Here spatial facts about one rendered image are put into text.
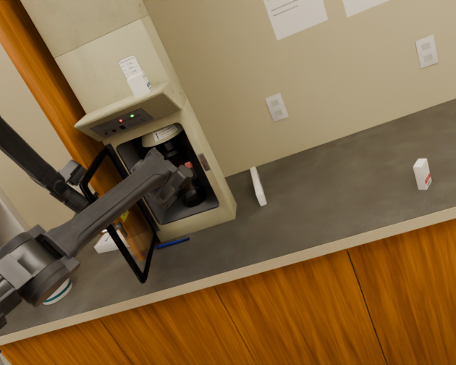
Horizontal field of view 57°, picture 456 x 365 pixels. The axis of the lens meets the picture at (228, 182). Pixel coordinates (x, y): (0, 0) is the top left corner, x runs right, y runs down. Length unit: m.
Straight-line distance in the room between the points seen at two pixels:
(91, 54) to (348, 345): 1.32
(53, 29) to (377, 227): 1.16
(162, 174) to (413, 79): 1.28
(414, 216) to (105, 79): 1.05
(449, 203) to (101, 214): 0.96
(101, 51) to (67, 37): 0.11
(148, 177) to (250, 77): 1.01
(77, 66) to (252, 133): 0.81
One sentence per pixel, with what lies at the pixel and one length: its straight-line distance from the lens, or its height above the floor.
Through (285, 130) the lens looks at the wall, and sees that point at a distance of 1.90.
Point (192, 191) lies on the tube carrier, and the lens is 1.63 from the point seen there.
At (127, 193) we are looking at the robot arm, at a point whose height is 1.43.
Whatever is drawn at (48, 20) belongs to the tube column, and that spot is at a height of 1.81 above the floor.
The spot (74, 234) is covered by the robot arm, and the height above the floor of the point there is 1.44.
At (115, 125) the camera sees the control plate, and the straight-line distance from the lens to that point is 1.44.
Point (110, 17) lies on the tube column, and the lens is 1.43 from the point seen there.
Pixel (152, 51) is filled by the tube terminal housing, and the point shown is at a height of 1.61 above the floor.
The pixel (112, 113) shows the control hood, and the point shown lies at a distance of 1.37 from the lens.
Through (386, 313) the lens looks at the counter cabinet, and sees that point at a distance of 1.57.
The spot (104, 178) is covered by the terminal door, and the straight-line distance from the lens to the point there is 1.42.
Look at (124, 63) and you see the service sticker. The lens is 1.44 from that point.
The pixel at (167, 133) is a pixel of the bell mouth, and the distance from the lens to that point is 1.51.
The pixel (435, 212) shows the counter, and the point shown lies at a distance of 1.33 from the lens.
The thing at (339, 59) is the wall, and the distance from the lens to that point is 1.84.
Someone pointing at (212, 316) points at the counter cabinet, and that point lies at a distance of 1.54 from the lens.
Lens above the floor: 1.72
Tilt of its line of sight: 24 degrees down
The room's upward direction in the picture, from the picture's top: 25 degrees counter-clockwise
